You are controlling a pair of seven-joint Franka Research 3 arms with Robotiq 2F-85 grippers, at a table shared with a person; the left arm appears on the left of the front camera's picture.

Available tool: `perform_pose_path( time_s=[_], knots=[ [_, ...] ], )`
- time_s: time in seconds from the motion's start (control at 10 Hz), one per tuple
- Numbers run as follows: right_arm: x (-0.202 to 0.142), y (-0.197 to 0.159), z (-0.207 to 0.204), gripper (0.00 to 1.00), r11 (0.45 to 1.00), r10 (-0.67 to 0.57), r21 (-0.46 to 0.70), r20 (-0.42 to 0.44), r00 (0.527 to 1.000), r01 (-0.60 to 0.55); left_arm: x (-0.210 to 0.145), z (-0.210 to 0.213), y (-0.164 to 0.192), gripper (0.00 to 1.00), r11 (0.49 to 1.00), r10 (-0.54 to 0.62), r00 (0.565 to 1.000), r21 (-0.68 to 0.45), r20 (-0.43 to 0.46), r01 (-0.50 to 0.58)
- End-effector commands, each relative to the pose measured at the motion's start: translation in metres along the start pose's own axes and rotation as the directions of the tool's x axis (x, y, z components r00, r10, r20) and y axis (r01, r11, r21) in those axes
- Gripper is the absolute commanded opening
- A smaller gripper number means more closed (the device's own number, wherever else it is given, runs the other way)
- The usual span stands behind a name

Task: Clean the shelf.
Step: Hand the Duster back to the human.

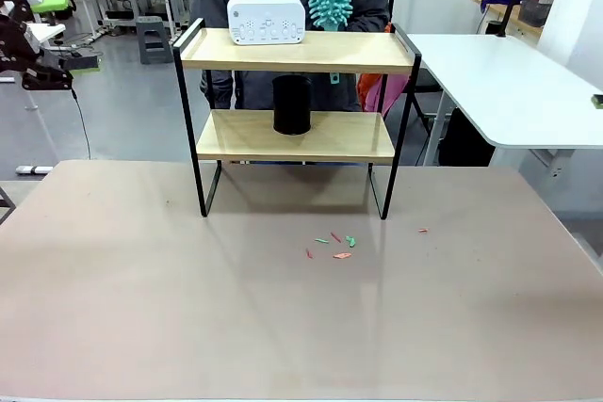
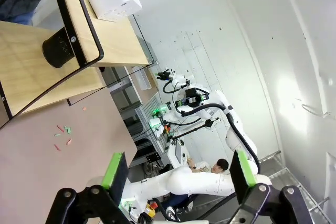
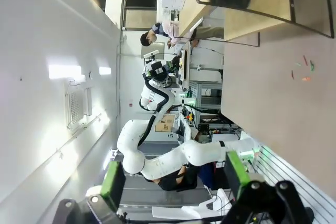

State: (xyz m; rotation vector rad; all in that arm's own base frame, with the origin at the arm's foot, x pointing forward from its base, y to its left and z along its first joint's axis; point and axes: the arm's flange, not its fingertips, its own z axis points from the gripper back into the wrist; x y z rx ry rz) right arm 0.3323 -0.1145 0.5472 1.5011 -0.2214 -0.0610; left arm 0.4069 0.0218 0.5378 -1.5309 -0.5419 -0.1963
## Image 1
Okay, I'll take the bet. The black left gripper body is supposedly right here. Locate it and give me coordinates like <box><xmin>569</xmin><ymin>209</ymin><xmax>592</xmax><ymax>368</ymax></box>
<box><xmin>0</xmin><ymin>13</ymin><xmax>46</xmax><ymax>75</ymax></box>

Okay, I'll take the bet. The white sound machine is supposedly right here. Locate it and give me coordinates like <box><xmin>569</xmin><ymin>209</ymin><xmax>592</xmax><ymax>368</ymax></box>
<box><xmin>226</xmin><ymin>0</ymin><xmax>306</xmax><ymax>47</ymax></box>

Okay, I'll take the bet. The black cylindrical cup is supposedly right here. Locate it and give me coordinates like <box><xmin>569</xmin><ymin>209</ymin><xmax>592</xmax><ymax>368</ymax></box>
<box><xmin>272</xmin><ymin>74</ymin><xmax>313</xmax><ymax>136</ymax></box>

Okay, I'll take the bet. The small white table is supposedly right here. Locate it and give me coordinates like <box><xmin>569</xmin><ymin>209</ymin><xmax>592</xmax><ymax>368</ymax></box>
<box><xmin>21</xmin><ymin>22</ymin><xmax>67</xmax><ymax>112</ymax></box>

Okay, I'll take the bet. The large white table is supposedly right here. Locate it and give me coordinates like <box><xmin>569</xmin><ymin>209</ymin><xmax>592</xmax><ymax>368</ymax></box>
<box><xmin>407</xmin><ymin>33</ymin><xmax>603</xmax><ymax>182</ymax></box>

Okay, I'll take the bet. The grey plastic stool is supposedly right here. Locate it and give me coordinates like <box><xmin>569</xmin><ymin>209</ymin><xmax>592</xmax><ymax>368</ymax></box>
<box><xmin>136</xmin><ymin>15</ymin><xmax>174</xmax><ymax>65</ymax></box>

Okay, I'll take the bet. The grey mesh basket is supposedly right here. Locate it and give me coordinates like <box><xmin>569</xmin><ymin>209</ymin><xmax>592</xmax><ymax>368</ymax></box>
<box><xmin>519</xmin><ymin>0</ymin><xmax>553</xmax><ymax>27</ymax></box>

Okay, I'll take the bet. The wooden workbench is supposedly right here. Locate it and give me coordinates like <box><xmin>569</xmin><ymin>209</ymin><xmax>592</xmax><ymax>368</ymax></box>
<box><xmin>469</xmin><ymin>0</ymin><xmax>546</xmax><ymax>40</ymax></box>

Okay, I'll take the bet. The black metal stand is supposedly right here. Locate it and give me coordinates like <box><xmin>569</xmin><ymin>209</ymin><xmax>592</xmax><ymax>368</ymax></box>
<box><xmin>0</xmin><ymin>185</ymin><xmax>18</xmax><ymax>225</ymax></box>

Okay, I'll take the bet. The black box under table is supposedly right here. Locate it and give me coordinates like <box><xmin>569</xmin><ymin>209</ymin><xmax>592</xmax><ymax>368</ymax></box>
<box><xmin>437</xmin><ymin>107</ymin><xmax>497</xmax><ymax>168</ymax></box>

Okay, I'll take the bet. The pink and orange bag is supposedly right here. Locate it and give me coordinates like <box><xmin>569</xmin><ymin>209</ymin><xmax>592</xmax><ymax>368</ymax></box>
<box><xmin>356</xmin><ymin>21</ymin><xmax>412</xmax><ymax>117</ymax></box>

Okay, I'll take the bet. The black floor cable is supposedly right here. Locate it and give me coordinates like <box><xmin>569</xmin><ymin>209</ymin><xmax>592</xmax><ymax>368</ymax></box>
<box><xmin>70</xmin><ymin>86</ymin><xmax>91</xmax><ymax>159</ymax></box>

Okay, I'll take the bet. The two-tier wooden shelf black frame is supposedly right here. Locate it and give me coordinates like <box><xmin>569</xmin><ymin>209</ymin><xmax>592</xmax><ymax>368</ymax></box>
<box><xmin>172</xmin><ymin>18</ymin><xmax>423</xmax><ymax>221</ymax></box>

